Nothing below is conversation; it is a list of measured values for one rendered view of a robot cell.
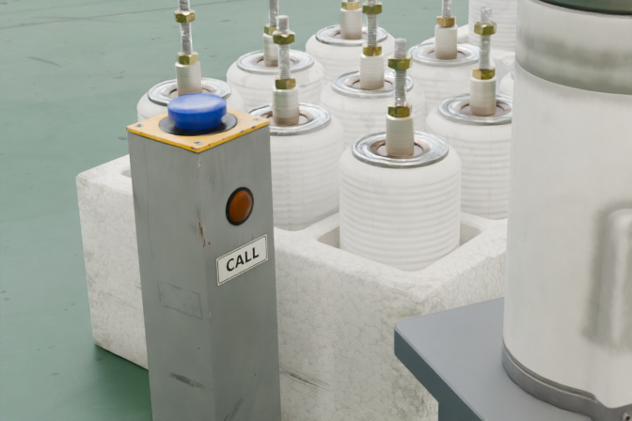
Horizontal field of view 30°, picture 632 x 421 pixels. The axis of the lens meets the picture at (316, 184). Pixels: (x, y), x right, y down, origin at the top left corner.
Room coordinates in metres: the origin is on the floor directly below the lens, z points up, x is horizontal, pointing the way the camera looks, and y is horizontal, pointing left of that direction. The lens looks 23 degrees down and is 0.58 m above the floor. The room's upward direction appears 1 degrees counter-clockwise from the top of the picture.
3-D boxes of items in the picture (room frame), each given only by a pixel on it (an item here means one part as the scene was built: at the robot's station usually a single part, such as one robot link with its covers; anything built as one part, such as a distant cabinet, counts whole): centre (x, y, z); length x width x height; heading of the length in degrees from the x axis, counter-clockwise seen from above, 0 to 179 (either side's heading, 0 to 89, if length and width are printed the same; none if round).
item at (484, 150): (0.95, -0.14, 0.16); 0.10 x 0.10 x 0.18
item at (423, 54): (1.11, -0.13, 0.25); 0.08 x 0.08 x 0.01
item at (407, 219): (0.86, -0.07, 0.16); 0.10 x 0.10 x 0.18
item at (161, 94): (1.01, 0.11, 0.25); 0.08 x 0.08 x 0.01
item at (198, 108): (0.75, 0.08, 0.32); 0.04 x 0.04 x 0.02
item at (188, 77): (1.01, 0.11, 0.26); 0.02 x 0.02 x 0.03
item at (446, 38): (1.11, -0.13, 0.26); 0.02 x 0.02 x 0.03
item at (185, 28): (1.01, 0.11, 0.30); 0.01 x 0.01 x 0.08
